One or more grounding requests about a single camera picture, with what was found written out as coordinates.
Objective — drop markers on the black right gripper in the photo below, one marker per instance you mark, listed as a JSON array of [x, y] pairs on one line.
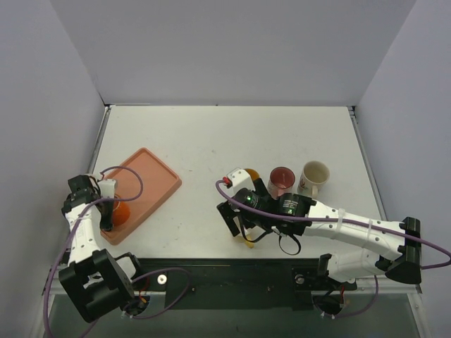
[[228, 217]]

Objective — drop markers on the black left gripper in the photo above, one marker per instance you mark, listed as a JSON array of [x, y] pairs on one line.
[[106, 218]]

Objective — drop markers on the orange mug black handle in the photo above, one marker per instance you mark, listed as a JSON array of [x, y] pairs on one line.
[[120, 213]]

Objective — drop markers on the cream mug yellow handle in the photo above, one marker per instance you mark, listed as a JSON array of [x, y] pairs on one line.
[[246, 240]]

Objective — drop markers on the dark red pink mug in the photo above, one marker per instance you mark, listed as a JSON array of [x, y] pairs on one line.
[[281, 181]]

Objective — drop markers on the cream floral mug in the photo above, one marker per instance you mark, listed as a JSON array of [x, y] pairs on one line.
[[315, 175]]

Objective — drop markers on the blue butterfly mug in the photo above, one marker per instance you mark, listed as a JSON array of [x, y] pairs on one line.
[[254, 175]]

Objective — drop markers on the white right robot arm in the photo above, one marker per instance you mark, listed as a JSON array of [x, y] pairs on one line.
[[388, 248]]

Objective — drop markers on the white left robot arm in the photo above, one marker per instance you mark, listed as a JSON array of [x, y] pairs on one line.
[[94, 280]]

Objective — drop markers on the salmon pink plastic tray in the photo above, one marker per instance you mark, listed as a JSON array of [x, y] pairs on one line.
[[142, 170]]

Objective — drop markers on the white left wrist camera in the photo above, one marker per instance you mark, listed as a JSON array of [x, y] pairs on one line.
[[107, 187]]

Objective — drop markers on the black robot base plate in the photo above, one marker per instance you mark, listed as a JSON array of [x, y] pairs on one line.
[[242, 283]]

